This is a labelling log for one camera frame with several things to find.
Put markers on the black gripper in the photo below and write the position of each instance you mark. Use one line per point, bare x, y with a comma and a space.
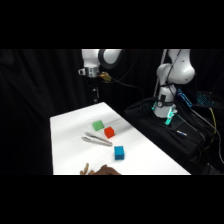
93, 85

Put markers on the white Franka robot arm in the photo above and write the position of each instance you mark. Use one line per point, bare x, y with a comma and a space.
176, 71

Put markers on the green cube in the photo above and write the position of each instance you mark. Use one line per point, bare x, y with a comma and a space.
98, 125

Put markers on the red cube block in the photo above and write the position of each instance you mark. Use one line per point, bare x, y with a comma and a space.
109, 132

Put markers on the metal tongs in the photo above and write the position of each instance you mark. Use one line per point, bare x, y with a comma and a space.
97, 139

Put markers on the black curtain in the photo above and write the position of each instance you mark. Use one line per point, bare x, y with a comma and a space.
40, 100

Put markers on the blue cube block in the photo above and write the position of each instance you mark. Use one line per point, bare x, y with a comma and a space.
119, 152

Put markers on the grey vertical pole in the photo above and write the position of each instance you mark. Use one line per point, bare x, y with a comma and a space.
159, 73

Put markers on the brown toy object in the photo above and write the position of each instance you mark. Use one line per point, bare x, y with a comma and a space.
100, 170

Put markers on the black robot stand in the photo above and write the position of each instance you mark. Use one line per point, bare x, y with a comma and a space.
166, 133

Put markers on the silver pen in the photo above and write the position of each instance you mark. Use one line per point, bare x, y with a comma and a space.
181, 133

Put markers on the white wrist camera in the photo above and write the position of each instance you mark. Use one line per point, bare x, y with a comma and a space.
82, 71

